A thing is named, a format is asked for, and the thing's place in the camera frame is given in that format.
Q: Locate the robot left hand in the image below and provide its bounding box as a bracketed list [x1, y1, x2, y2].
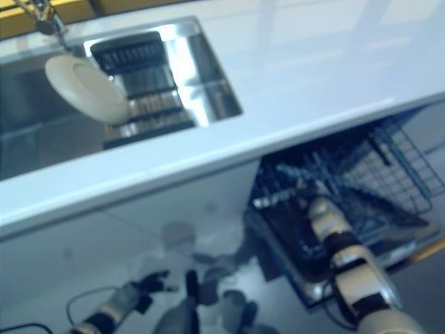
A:
[138, 270, 179, 295]

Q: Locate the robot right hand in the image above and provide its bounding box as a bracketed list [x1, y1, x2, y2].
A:
[295, 180, 321, 210]

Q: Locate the black dishwasher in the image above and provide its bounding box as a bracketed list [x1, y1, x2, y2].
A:
[242, 103, 445, 308]

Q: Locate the grey robot left leg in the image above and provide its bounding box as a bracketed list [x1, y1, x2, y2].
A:
[152, 269, 200, 334]

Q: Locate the grey robot leg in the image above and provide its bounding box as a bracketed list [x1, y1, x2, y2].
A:
[221, 287, 260, 334]
[152, 269, 200, 334]

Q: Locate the white cabinet door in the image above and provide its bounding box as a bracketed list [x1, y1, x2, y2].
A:
[100, 161, 262, 269]

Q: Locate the grey robot right leg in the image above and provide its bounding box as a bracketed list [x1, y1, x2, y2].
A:
[221, 287, 260, 334]

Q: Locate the black sink drying rack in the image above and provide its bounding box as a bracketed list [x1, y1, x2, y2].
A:
[89, 31, 196, 151]

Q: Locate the cream round plate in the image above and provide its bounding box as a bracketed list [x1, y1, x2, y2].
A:
[44, 54, 131, 125]

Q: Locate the stainless steel sink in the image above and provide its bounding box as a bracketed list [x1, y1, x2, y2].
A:
[0, 15, 244, 182]

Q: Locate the chrome gooseneck faucet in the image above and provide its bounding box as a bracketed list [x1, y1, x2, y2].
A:
[13, 0, 70, 49]

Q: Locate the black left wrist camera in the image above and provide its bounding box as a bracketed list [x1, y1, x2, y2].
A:
[134, 294, 154, 315]

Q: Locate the wire dishwasher rack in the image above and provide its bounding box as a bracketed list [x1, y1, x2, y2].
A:
[256, 113, 445, 238]

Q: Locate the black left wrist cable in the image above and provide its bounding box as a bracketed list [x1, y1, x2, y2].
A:
[0, 285, 120, 334]

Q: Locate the yellow window with dark frame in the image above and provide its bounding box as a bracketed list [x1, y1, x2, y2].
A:
[0, 0, 195, 40]

